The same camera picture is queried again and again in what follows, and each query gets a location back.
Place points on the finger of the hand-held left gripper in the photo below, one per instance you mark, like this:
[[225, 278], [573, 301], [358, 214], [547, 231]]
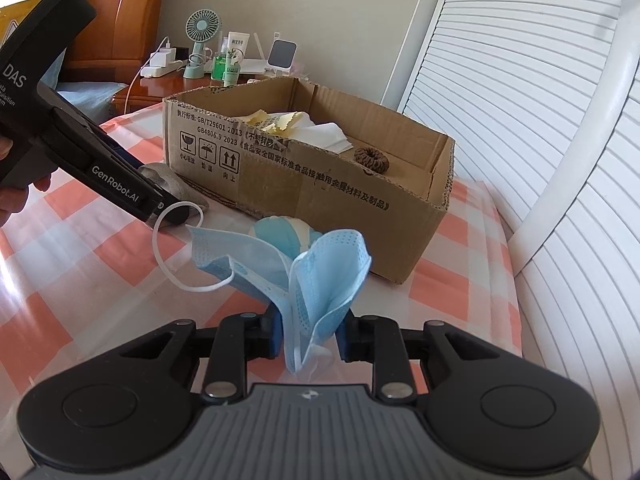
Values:
[[115, 180], [131, 159]]

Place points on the pink checked tablecloth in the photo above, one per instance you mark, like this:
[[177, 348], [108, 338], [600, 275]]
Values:
[[75, 270]]

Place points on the yellow cloth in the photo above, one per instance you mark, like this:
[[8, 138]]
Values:
[[280, 121]]

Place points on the blue face mask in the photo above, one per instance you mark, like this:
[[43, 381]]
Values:
[[325, 270]]

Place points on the blue plush toy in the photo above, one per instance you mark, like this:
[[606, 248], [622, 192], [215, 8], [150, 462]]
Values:
[[280, 232]]

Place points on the blue printed bedding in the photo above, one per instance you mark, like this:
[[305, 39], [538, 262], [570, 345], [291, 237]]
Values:
[[85, 95]]

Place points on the white phone stand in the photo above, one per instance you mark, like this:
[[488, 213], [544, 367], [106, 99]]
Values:
[[282, 52]]

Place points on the wooden nightstand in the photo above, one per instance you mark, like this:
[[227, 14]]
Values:
[[150, 90]]

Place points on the green desk fan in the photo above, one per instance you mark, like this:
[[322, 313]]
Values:
[[202, 25]]

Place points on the white organizer tray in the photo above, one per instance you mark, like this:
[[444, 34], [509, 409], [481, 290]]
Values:
[[255, 67]]

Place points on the brown scrunchie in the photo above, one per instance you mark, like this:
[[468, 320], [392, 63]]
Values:
[[360, 157]]

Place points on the white tube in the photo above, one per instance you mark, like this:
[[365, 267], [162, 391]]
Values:
[[239, 42]]

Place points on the person's left hand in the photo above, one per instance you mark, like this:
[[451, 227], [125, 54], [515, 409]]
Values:
[[12, 205]]

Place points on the black adapter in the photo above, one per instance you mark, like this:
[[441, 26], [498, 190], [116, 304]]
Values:
[[181, 53]]

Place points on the green tube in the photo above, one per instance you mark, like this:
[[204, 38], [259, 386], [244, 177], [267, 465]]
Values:
[[231, 72]]

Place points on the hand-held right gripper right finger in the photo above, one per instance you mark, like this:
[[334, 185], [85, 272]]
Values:
[[345, 342]]

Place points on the yellow printed cushion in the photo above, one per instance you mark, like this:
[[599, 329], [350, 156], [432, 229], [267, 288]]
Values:
[[17, 20]]

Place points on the white folded cloth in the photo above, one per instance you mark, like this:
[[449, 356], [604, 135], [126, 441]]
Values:
[[325, 135]]

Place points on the white louvred door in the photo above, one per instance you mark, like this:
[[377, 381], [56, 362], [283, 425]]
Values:
[[475, 60]]

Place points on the white power strip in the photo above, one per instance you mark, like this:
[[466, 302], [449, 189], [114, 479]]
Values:
[[160, 71]]

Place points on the white charger plug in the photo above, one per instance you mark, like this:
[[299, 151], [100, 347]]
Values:
[[166, 56]]

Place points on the wooden bed headboard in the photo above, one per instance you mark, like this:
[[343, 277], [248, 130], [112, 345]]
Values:
[[125, 20]]

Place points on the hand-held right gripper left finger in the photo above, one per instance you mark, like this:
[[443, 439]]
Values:
[[274, 332]]

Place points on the cardboard box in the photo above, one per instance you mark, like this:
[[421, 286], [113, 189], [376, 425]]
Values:
[[325, 200]]

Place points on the green bottle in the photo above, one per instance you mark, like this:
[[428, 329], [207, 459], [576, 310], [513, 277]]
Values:
[[219, 65]]

